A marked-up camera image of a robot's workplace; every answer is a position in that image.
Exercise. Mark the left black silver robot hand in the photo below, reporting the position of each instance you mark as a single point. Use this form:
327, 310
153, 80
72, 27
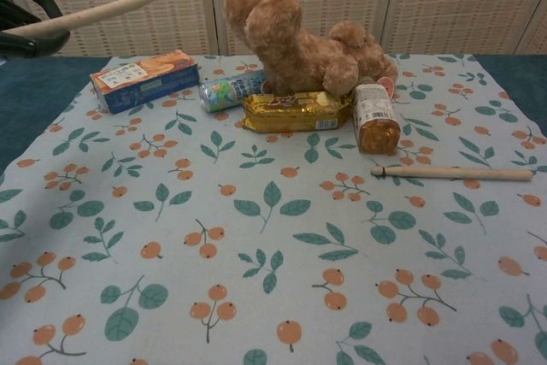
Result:
25, 42

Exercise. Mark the wooden stick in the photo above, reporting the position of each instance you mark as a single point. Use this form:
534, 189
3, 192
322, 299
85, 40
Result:
461, 173
102, 9

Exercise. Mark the blue cracker box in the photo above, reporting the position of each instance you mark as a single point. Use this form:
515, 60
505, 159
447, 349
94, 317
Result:
145, 80

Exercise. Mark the light blue drink can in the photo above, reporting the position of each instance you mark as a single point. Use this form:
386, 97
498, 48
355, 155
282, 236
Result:
226, 90

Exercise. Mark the gold foil snack packet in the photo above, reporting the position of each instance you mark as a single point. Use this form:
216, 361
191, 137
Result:
295, 113

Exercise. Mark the brown plush dog toy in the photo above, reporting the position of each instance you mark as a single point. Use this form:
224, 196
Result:
307, 57

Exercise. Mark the floral fruit print tablecloth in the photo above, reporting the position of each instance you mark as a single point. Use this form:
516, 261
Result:
273, 245

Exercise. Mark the amber liquid plastic bottle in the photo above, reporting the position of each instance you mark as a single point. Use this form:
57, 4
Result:
376, 121

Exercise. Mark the red white hang tag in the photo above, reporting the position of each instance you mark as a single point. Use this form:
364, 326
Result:
387, 84

